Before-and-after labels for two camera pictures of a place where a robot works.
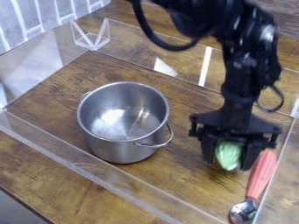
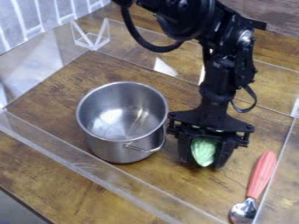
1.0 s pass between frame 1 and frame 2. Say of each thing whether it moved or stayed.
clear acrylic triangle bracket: stayed
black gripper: moved
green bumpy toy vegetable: moved
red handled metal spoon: stayed
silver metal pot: stayed
